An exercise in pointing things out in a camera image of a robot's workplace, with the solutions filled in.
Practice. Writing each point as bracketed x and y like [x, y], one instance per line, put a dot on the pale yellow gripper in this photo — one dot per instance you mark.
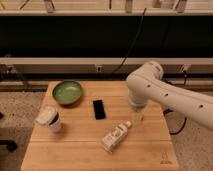
[137, 117]

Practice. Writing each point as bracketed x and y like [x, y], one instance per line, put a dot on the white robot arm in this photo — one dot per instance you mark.
[145, 83]

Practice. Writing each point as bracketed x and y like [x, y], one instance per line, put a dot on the white milk carton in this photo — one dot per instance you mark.
[113, 138]

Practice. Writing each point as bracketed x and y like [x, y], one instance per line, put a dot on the black rectangular block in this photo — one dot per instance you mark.
[99, 109]

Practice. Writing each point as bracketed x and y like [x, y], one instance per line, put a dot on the wooden board tabletop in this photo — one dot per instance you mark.
[77, 147]

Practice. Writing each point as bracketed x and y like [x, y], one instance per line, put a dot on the green ceramic bowl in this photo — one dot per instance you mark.
[67, 92]

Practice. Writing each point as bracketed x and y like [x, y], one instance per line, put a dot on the white paper cup with lid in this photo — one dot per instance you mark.
[50, 118]

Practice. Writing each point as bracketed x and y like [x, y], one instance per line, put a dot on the black chair base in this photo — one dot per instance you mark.
[10, 144]

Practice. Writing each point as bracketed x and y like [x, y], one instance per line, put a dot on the white wall outlet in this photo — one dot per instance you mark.
[99, 69]

